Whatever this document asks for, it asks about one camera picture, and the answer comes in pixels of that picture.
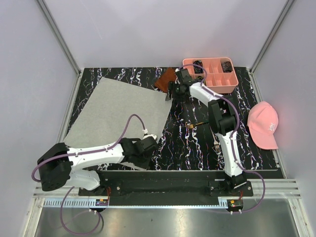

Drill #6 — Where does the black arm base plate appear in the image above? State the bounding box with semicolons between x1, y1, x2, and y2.
79;179;254;197

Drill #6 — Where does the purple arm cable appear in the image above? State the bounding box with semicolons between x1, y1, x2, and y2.
175;64;266;214
31;114;149;235

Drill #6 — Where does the grey cloth napkin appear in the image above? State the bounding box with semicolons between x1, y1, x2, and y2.
63;76;173;171

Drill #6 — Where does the pink compartment organizer tray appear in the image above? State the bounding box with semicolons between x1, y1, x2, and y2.
182;57;238;94

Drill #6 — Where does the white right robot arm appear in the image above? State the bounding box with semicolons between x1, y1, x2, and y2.
166;69;247;196

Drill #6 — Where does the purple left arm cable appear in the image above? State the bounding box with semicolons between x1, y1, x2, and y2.
31;114;149;235

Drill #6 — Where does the gold fork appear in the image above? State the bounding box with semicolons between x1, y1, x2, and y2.
212;133;221;153
186;122;209;129

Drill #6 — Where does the aluminium frame rail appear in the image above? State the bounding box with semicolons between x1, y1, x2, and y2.
33;179;302;199

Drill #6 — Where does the pink baseball cap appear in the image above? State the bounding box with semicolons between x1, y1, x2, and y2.
247;101;278;150

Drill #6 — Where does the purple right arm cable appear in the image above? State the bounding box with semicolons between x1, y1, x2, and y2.
175;64;266;214

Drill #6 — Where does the dark patterned item in tray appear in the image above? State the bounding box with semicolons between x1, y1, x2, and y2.
221;61;233;73

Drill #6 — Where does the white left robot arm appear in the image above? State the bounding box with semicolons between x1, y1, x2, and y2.
35;134;158;196

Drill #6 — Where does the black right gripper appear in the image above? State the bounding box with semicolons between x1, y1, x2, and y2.
165;81;186;103

